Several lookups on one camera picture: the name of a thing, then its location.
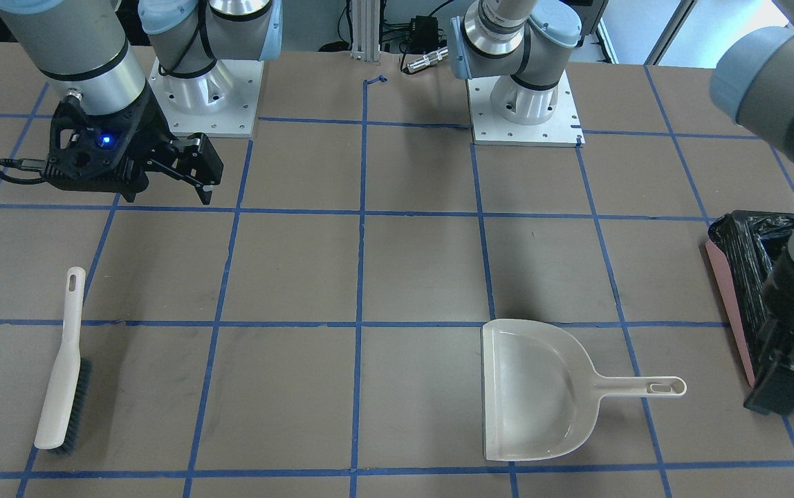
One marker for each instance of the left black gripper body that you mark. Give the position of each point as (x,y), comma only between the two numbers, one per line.
(784,308)

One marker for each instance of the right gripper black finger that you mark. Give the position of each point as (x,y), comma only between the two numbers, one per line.
(192,160)

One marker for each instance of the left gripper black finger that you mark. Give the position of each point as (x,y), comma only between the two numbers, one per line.
(773,392)

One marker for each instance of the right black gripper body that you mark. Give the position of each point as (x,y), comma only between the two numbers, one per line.
(146,135)

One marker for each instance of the beige plastic dustpan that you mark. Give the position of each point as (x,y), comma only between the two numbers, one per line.
(542,392)

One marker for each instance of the beige hand brush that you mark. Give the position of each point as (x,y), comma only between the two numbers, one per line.
(68,383)

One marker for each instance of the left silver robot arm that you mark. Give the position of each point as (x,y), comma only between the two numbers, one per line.
(525,47)

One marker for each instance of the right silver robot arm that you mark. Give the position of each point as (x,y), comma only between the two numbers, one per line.
(82,45)

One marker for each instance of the black lined trash bin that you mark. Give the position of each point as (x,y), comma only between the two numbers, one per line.
(743,247)

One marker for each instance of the black power adapter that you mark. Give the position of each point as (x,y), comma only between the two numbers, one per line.
(424,34)

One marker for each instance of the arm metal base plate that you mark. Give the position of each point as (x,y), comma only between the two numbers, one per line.
(223,103)
(504,113)

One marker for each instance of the aluminium frame post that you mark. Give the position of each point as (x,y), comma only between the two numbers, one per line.
(365,23)

